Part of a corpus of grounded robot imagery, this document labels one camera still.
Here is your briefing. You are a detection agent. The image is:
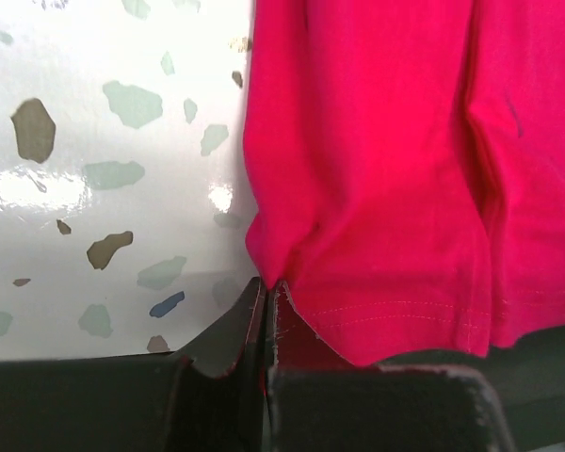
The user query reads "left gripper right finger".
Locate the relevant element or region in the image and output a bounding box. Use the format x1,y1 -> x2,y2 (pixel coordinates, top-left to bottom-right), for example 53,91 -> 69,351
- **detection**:
267,282 -> 515,451

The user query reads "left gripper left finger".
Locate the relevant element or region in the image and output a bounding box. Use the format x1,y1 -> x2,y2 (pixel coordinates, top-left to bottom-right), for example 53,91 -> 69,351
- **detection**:
0,278 -> 266,451

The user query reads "pink red t-shirt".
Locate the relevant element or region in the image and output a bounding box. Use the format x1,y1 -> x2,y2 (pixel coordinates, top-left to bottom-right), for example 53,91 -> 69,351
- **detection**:
244,1 -> 565,365

